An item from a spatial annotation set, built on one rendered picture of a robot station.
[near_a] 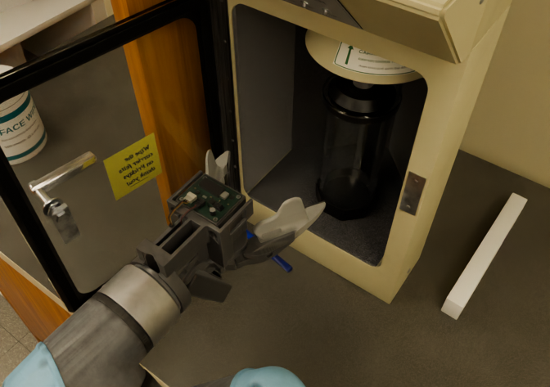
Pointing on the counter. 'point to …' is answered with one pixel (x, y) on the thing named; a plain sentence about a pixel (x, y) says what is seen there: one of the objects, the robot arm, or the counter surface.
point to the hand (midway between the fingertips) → (275, 181)
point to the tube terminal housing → (439, 173)
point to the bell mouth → (356, 62)
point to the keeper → (412, 193)
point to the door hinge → (220, 35)
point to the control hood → (412, 7)
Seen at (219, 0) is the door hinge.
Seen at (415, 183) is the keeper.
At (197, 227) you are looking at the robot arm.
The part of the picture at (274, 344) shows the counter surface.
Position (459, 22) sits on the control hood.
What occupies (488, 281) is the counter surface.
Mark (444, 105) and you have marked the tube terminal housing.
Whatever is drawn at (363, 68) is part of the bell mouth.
